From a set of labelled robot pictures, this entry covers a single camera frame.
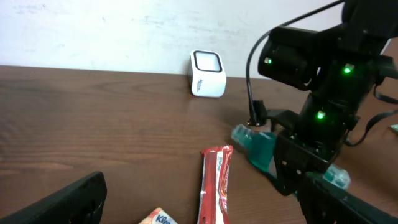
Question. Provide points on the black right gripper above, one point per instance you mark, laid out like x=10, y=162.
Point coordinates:
x=311, y=140

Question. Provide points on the orange red snack bar wrapper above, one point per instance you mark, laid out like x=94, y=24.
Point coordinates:
x=213, y=207

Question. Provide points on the pale green snack packet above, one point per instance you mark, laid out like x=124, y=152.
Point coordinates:
x=394, y=128

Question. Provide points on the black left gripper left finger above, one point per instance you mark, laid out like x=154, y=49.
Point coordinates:
x=78, y=203

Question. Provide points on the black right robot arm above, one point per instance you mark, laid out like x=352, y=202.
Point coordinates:
x=338, y=67

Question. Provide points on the small orange tissue pack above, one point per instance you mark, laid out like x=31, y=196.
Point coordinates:
x=158, y=216

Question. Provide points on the teal Listerine mouthwash bottle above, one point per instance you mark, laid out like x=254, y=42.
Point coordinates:
x=259, y=150

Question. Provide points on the white barcode scanner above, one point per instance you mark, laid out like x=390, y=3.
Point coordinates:
x=206, y=74

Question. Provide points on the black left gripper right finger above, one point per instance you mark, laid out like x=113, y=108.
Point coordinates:
x=323, y=202

